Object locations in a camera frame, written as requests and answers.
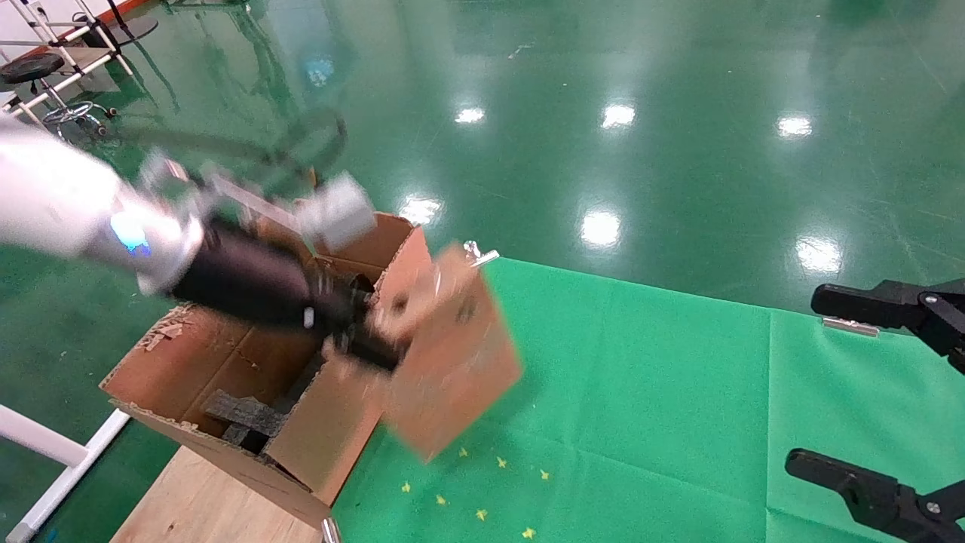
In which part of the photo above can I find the black floor stand with poles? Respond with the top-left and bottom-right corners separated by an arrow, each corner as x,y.
75,0 -> 159,51

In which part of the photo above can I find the black round stool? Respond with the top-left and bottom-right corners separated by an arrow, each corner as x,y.
0,51 -> 120,140

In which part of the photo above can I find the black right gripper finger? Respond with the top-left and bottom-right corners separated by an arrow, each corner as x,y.
784,449 -> 965,543
810,279 -> 965,376

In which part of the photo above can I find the large open cardboard carton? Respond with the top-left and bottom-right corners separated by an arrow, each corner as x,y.
100,213 -> 434,529

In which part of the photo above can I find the green cloth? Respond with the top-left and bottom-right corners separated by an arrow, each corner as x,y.
330,255 -> 965,543

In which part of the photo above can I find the black foam pad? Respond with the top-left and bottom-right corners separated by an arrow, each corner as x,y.
202,388 -> 291,453

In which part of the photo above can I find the small brown cardboard box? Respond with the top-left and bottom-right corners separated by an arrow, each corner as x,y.
375,243 -> 525,463

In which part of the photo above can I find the white pipe support frame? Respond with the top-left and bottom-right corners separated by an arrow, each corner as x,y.
0,403 -> 133,543

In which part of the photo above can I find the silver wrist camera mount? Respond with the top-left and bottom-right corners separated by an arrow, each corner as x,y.
143,151 -> 378,253

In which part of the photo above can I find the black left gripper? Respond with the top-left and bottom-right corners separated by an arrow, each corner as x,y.
170,219 -> 408,372

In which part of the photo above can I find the long white pipe table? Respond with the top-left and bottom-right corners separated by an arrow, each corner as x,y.
0,0 -> 136,121

